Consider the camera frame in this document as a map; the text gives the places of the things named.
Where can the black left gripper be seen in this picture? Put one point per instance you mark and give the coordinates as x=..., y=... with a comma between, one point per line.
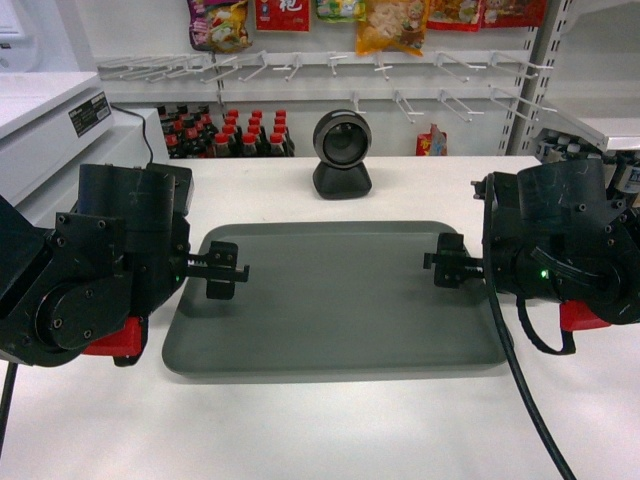
x=218, y=266

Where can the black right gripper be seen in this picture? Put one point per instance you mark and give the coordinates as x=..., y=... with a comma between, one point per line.
x=502, y=246

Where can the grey rectangular serving tray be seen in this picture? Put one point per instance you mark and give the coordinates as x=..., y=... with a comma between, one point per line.
x=332, y=300

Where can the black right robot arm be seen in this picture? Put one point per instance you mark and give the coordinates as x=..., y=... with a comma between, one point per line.
x=551, y=233

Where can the white checkout register machine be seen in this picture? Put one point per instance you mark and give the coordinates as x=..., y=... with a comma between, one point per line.
x=51, y=124

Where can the red yellow snack pouch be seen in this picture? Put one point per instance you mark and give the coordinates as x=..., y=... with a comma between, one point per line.
x=432, y=143

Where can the white slotted shelf upright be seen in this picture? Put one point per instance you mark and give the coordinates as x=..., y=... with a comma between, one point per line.
x=543, y=45

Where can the red cap soy sauce bottles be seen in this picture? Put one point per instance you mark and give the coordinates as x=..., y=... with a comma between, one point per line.
x=190, y=132

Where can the black barcode scanner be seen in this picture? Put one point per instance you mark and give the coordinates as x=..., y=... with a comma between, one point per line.
x=341, y=140

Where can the white peg hook rack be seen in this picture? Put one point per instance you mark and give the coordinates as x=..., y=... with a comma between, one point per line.
x=453, y=78

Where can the purple snack bag hanging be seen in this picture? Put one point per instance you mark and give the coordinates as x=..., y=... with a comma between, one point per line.
x=218, y=26

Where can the yellow snack bag hanging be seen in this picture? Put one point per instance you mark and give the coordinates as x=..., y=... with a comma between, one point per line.
x=398, y=25

